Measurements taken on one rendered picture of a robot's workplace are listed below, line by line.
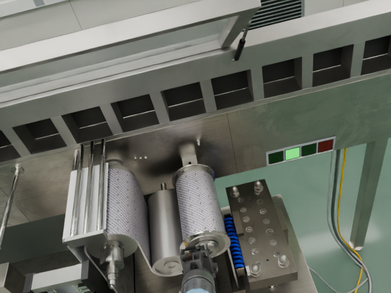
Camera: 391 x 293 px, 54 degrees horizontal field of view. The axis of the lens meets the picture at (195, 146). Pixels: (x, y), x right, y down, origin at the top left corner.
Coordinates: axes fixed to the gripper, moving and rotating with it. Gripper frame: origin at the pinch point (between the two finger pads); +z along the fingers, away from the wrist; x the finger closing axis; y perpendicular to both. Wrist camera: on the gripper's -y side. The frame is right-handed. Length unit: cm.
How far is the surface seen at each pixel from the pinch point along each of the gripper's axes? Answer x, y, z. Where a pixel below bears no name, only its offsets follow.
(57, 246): 61, 0, 49
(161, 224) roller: 10.6, 8.7, 13.3
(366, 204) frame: -81, -26, 91
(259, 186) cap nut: -24.7, 7.8, 39.5
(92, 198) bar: 25.4, 23.9, 0.0
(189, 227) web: 1.2, 8.8, 2.7
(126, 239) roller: 18.3, 11.0, -2.5
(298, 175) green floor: -67, -20, 171
